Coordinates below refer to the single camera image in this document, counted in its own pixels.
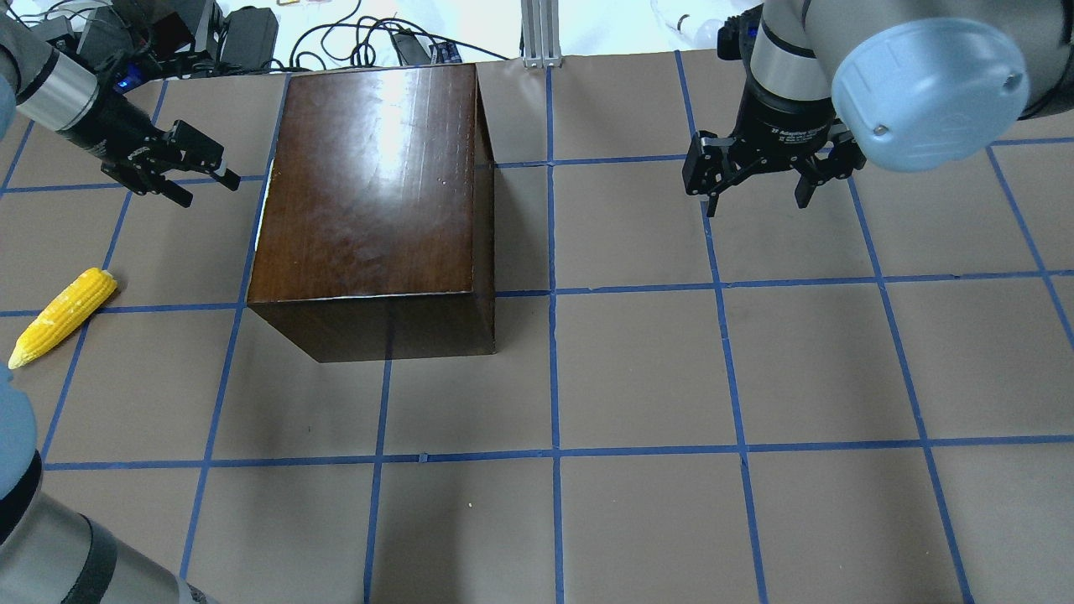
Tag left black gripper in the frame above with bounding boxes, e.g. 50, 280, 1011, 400
60, 92, 241, 208

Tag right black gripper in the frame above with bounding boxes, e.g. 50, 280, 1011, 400
681, 88, 867, 218

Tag yellow corn cob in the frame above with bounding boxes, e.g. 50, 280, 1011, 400
8, 267, 118, 370

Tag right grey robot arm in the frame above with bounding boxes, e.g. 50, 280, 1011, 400
682, 1, 1071, 216

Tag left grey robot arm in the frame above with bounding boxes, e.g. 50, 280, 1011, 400
1, 14, 241, 207

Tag dark brown wooden drawer cabinet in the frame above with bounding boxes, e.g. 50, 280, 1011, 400
247, 64, 496, 363

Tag black power adapter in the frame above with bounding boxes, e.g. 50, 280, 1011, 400
218, 8, 279, 74

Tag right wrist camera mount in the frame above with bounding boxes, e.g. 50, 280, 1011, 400
717, 5, 763, 61

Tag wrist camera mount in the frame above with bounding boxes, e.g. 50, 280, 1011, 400
717, 5, 763, 61
76, 1, 224, 91

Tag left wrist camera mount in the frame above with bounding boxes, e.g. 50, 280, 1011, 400
76, 1, 224, 91

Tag aluminium frame post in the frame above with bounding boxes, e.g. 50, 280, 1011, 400
520, 0, 563, 70

